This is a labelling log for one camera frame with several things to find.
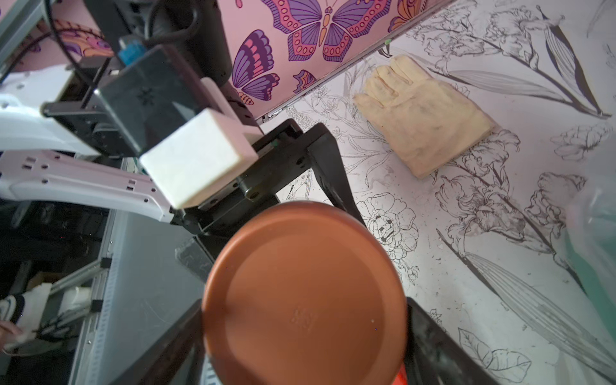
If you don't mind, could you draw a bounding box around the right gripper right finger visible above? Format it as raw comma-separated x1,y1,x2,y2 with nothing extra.
404,298,497,385

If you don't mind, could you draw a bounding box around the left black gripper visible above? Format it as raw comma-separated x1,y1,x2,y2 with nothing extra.
171,119,365,238

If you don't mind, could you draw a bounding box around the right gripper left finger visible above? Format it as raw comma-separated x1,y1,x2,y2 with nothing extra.
112,300,205,384

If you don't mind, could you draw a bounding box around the brown jar lid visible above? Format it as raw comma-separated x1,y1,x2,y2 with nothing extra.
202,201,407,384

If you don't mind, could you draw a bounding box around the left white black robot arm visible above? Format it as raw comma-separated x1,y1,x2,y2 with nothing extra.
1,57,361,245

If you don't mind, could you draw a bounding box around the red lid peanut jar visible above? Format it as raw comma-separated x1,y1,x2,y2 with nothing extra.
392,365,408,385

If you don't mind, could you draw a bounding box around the left beige cloth glove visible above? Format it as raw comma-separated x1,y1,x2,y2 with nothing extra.
353,56,497,179

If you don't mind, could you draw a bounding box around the clear plastic bin liner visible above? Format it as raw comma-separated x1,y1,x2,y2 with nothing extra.
566,175,615,302

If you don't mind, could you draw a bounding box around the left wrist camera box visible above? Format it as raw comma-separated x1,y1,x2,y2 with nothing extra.
45,45,263,210

